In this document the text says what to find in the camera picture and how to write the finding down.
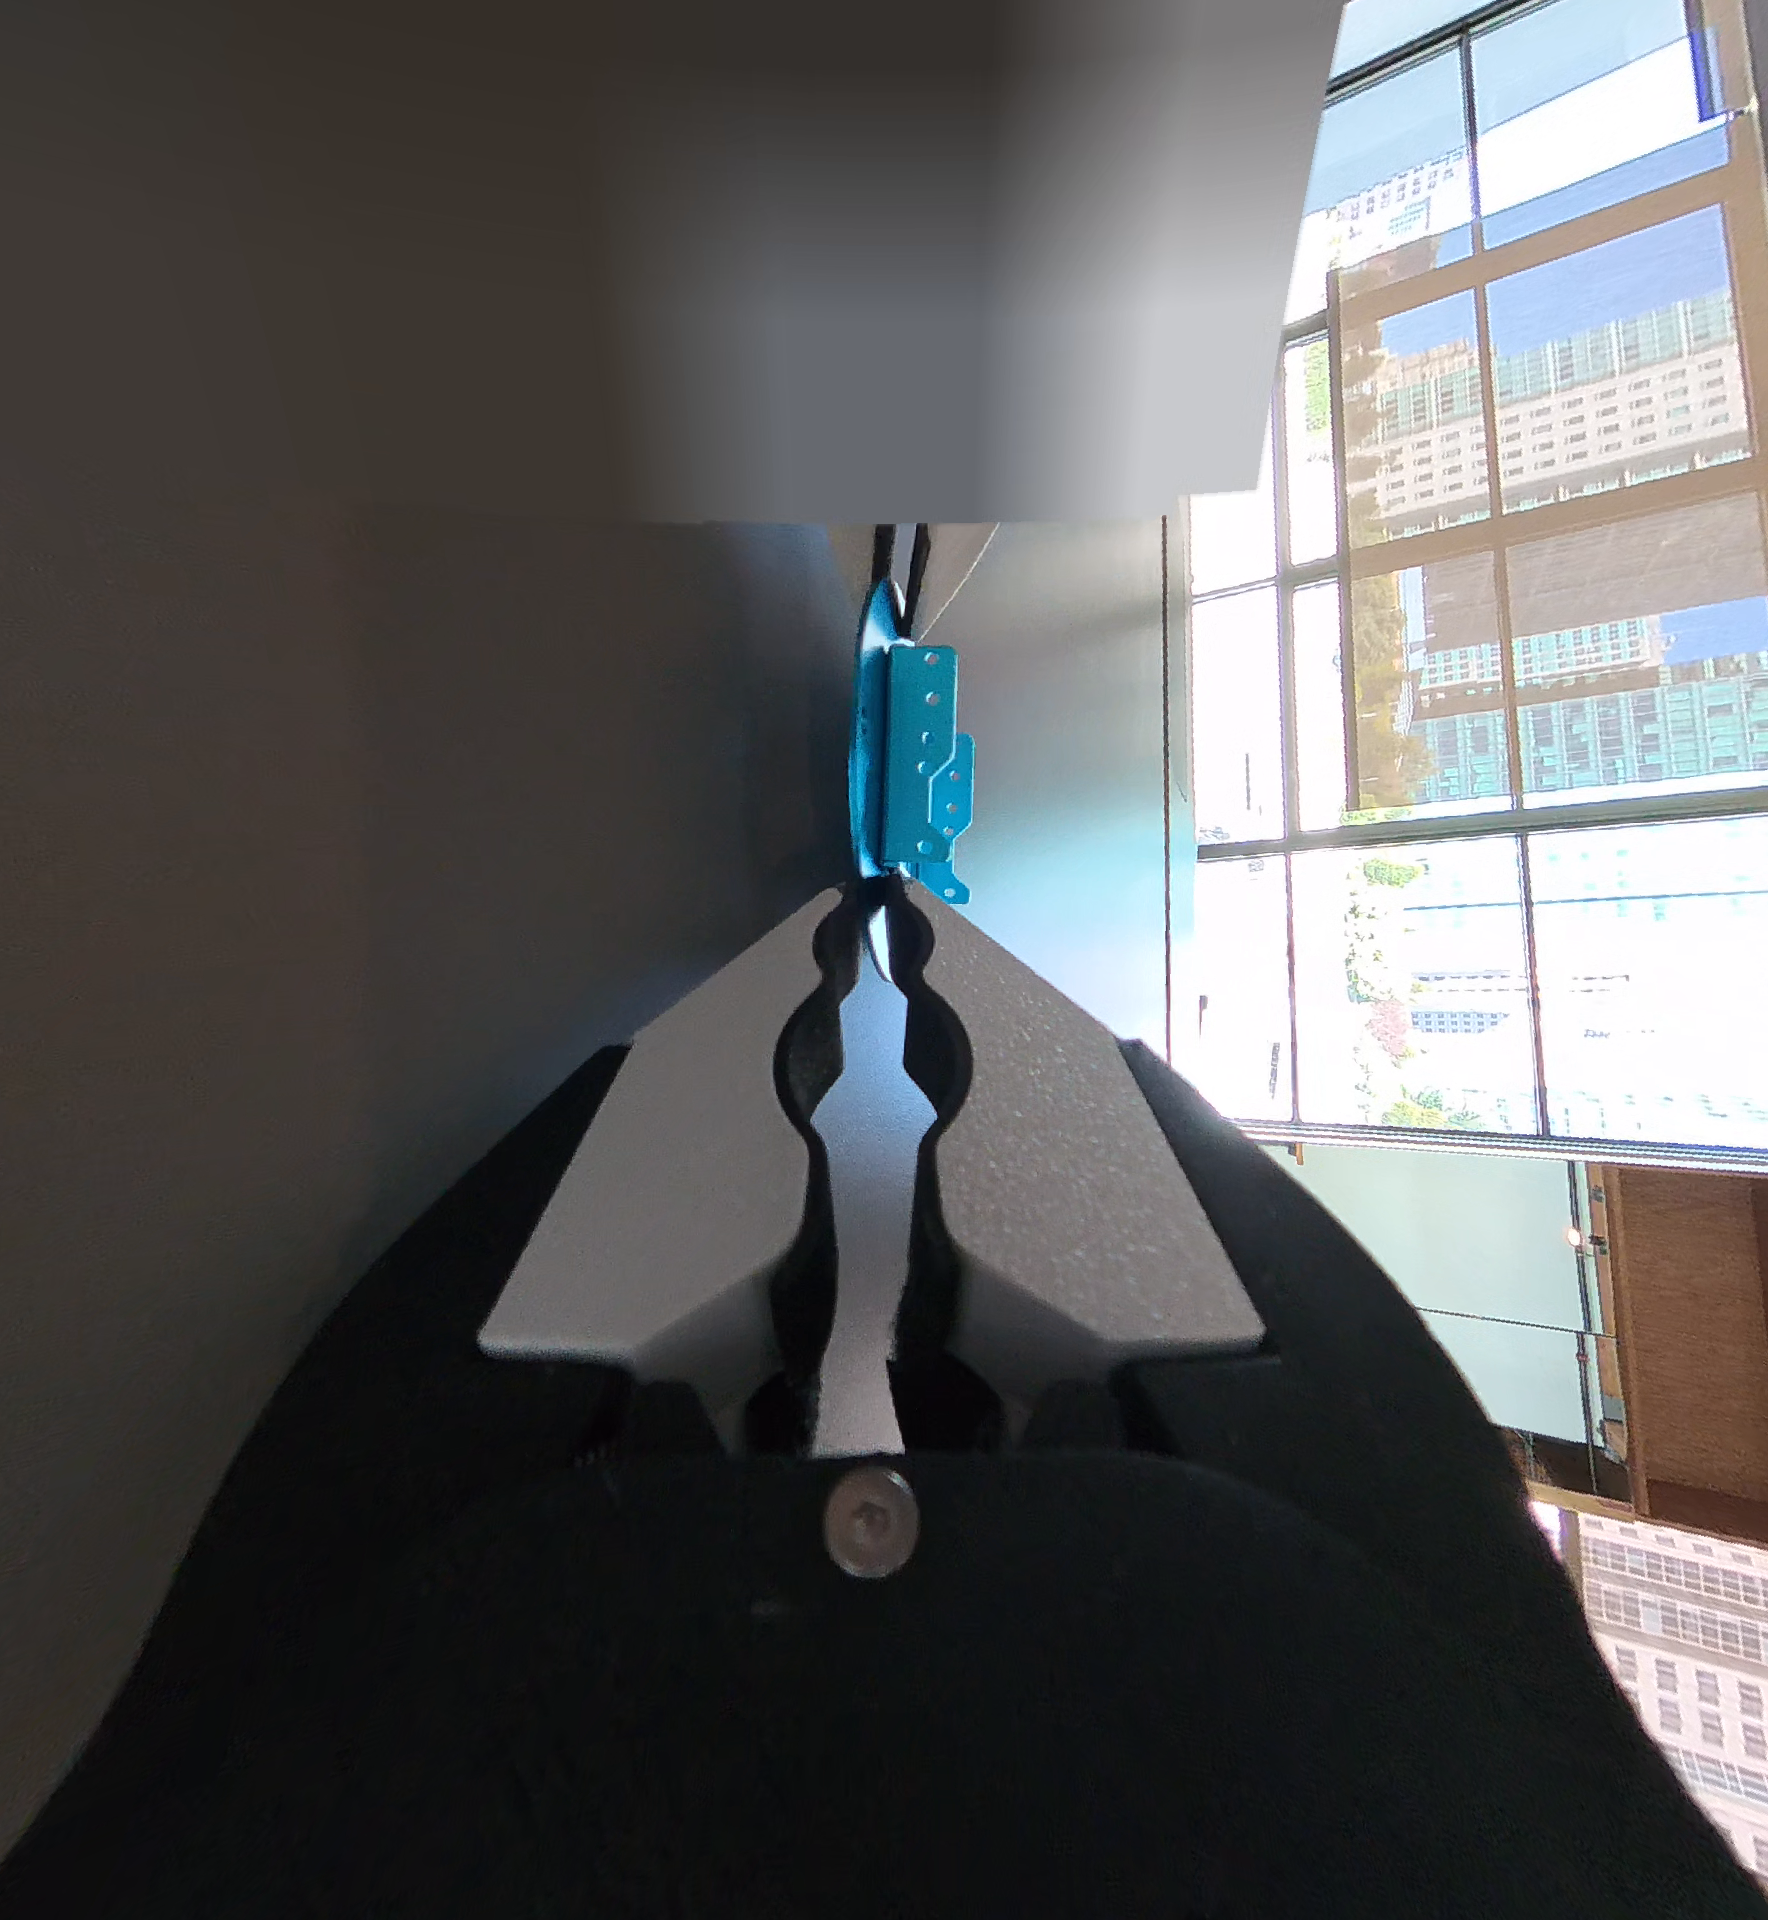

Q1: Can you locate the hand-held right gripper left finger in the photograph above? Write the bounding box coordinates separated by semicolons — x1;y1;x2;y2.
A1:
478;881;853;1429

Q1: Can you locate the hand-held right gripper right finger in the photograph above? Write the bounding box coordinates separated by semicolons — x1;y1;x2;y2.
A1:
889;879;1267;1429

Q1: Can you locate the blue disc with square bracket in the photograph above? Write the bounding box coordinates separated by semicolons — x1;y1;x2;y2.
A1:
842;576;979;983

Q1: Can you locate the grey desk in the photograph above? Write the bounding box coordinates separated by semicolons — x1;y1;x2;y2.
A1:
0;517;1173;1920

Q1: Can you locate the frosted glass partition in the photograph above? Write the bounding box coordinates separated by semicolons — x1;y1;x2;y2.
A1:
1267;1142;1599;1450

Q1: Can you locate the large glass window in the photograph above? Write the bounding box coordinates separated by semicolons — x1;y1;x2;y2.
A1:
1530;1485;1768;1920
1183;0;1768;1157

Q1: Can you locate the wooden cabinet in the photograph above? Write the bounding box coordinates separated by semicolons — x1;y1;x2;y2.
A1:
1596;1163;1768;1521

